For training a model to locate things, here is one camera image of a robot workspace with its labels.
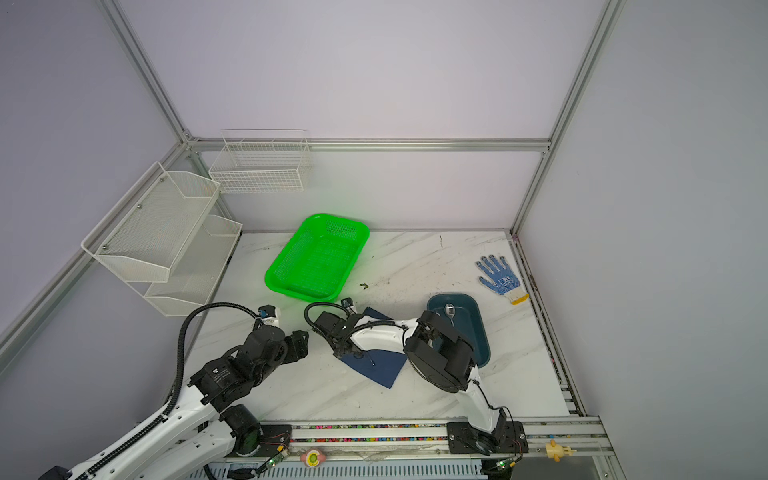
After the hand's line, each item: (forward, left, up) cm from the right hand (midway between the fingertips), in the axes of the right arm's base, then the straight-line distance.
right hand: (355, 335), depth 92 cm
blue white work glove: (+21, -51, -1) cm, 56 cm away
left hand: (-7, +14, +13) cm, 20 cm away
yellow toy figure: (-30, -51, +3) cm, 59 cm away
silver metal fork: (-8, -6, +1) cm, 10 cm away
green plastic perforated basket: (+32, +17, 0) cm, 36 cm away
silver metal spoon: (+9, -30, +1) cm, 31 cm away
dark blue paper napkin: (-9, -8, 0) cm, 13 cm away
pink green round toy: (-33, +6, +5) cm, 33 cm away
